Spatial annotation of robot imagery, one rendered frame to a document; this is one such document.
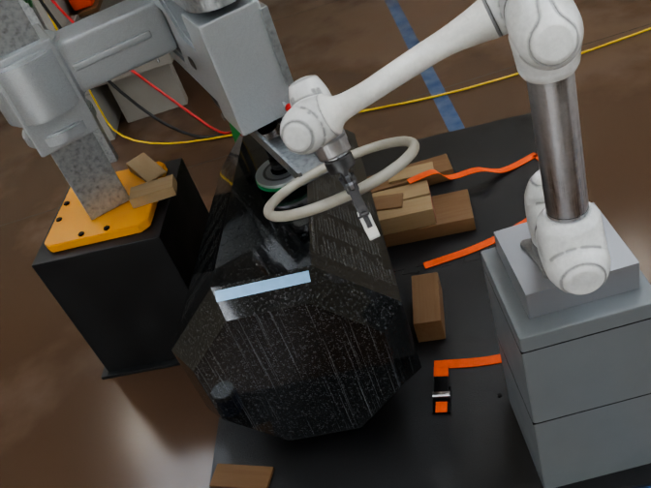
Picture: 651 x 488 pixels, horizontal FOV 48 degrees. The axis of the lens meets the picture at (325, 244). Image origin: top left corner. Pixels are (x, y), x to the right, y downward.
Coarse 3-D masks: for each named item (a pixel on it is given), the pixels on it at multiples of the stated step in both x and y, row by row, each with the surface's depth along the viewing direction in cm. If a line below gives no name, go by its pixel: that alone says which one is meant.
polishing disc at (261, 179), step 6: (264, 162) 286; (258, 168) 283; (264, 168) 282; (270, 168) 281; (258, 174) 280; (264, 174) 279; (270, 174) 278; (282, 174) 275; (288, 174) 274; (258, 180) 277; (264, 180) 276; (270, 180) 274; (276, 180) 273; (282, 180) 272; (288, 180) 271; (264, 186) 273; (270, 186) 272; (276, 186) 271; (282, 186) 271
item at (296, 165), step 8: (224, 120) 280; (280, 120) 262; (256, 136) 258; (264, 144) 252; (272, 144) 256; (280, 144) 254; (272, 152) 247; (280, 152) 250; (288, 152) 249; (280, 160) 242; (288, 160) 236; (296, 160) 243; (304, 160) 242; (312, 160) 240; (288, 168) 238; (296, 168) 230; (304, 168) 237; (296, 176) 232; (304, 184) 231
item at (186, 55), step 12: (156, 0) 278; (168, 0) 272; (168, 12) 271; (180, 12) 270; (180, 24) 269; (180, 36) 270; (180, 48) 284; (192, 48) 261; (180, 60) 299; (192, 60) 273; (192, 72) 287; (204, 72) 262; (204, 84) 276
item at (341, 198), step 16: (368, 144) 227; (384, 144) 223; (400, 144) 216; (416, 144) 201; (400, 160) 192; (304, 176) 229; (384, 176) 189; (288, 192) 225; (272, 208) 211; (304, 208) 191; (320, 208) 189
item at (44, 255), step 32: (192, 192) 351; (160, 224) 308; (192, 224) 342; (64, 256) 310; (96, 256) 308; (128, 256) 308; (160, 256) 308; (192, 256) 333; (64, 288) 320; (96, 288) 320; (128, 288) 320; (160, 288) 320; (96, 320) 333; (128, 320) 333; (160, 320) 333; (96, 352) 347; (128, 352) 347; (160, 352) 347
